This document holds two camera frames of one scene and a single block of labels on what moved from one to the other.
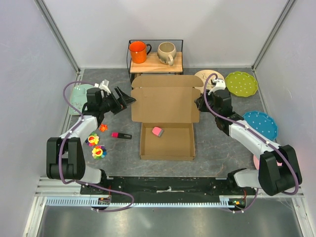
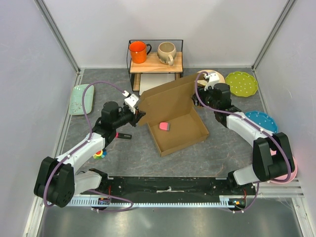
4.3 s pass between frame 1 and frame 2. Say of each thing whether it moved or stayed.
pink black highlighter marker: stayed
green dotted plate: stayed
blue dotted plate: stayed
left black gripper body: moved
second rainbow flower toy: stayed
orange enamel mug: stayed
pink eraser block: moved
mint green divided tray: stayed
